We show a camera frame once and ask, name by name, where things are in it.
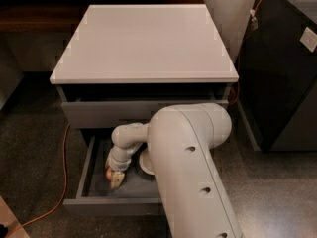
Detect dark wooden shelf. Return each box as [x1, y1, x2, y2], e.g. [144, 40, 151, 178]
[0, 0, 204, 33]

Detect orange cable on floor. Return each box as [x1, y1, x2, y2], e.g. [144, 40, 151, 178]
[5, 124, 71, 238]

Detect grey drawer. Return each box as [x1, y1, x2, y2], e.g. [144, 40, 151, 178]
[61, 99, 228, 129]
[63, 129, 164, 216]

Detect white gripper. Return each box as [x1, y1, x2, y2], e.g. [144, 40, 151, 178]
[104, 146, 137, 189]

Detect grey drawer cabinet white top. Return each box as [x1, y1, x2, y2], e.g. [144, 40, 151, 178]
[49, 3, 240, 151]

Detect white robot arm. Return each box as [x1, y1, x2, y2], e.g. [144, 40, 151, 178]
[107, 103, 245, 238]

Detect white ceramic bowl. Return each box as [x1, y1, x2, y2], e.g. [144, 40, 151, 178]
[139, 149, 155, 176]

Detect grey top drawer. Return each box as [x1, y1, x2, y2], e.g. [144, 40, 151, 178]
[61, 99, 228, 129]

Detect white wall outlet plate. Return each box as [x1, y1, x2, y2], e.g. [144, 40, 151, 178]
[300, 27, 317, 52]

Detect black cabinet on right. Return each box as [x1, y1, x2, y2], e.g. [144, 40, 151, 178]
[237, 0, 317, 151]

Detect red apple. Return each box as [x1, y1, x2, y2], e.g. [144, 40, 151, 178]
[106, 167, 112, 182]

